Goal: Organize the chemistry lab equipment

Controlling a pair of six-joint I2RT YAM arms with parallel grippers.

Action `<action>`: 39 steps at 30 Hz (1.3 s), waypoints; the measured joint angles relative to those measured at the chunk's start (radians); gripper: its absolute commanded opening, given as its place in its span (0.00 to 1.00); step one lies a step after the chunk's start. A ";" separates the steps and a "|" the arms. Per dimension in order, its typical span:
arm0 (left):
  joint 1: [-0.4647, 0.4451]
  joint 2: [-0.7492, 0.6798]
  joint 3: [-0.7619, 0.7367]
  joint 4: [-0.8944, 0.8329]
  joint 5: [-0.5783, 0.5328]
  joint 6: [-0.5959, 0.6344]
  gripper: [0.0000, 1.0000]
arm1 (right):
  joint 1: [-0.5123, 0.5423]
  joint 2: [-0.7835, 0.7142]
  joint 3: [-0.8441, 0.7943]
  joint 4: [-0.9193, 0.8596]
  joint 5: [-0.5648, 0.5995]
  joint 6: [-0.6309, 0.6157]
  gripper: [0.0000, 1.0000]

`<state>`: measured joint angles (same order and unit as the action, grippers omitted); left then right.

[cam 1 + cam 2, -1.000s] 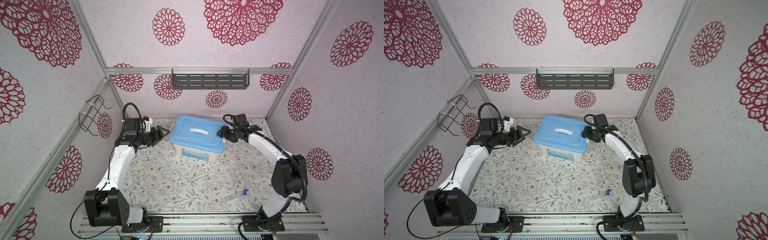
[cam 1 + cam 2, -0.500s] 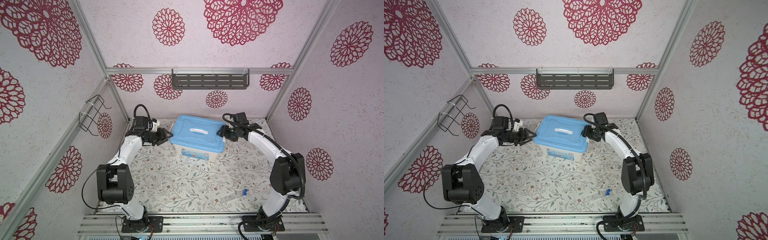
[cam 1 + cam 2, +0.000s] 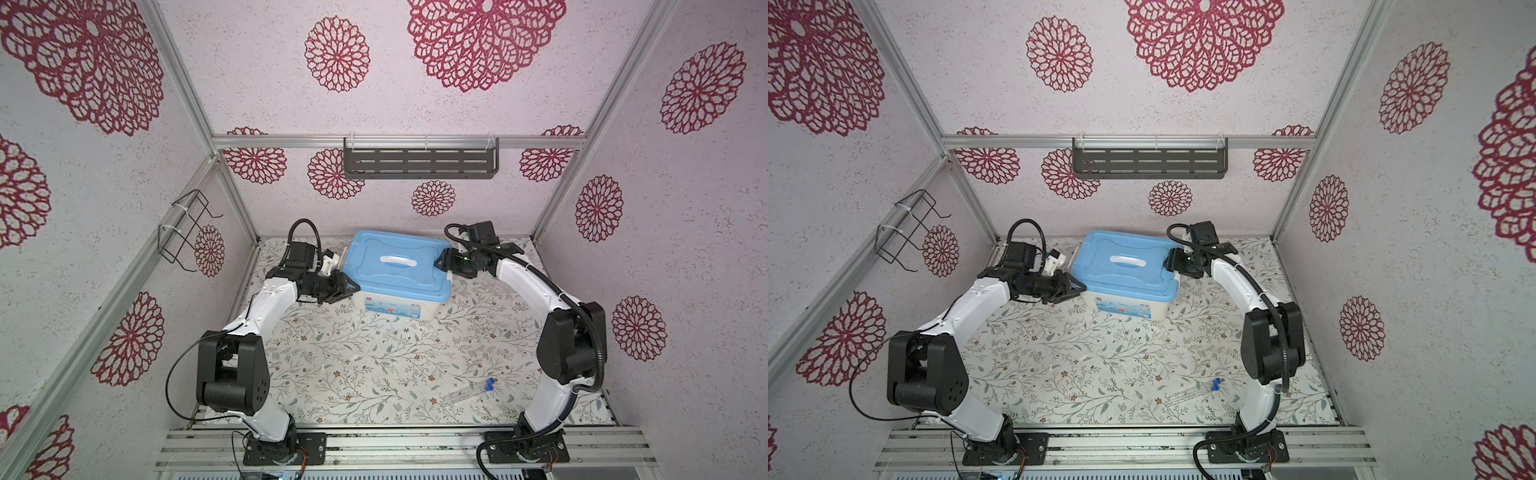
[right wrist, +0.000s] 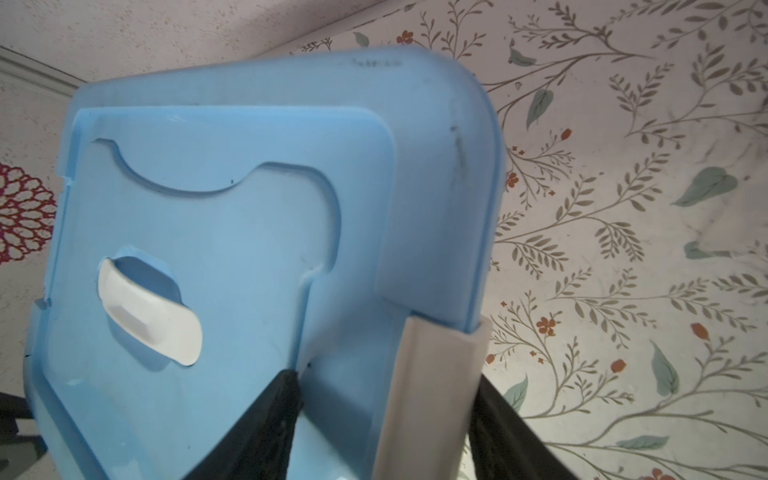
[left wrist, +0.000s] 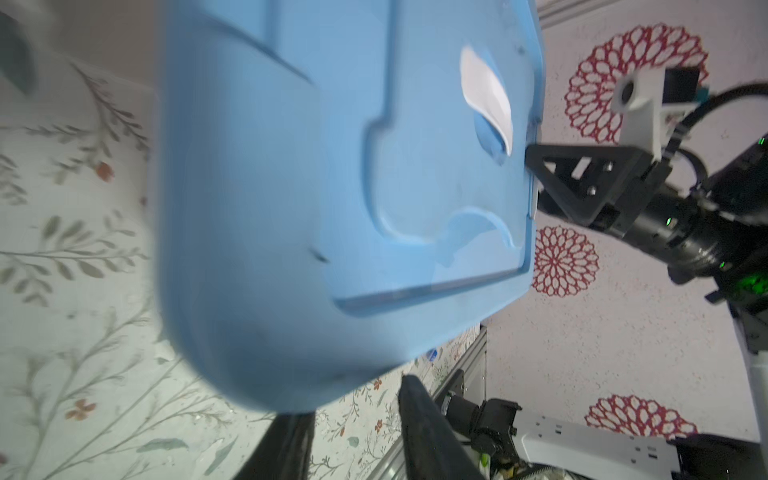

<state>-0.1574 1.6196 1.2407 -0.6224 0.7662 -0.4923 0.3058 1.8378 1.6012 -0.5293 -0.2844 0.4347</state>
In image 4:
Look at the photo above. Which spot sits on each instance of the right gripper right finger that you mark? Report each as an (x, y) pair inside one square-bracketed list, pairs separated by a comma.
[(503, 447)]

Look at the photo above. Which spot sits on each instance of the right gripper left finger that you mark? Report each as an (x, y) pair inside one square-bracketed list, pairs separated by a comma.
[(259, 444)]

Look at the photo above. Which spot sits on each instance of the white plastic storage bin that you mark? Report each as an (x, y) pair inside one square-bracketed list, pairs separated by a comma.
[(435, 380)]

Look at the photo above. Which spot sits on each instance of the blue plastic bin lid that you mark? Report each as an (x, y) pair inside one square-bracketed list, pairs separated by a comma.
[(221, 224)]

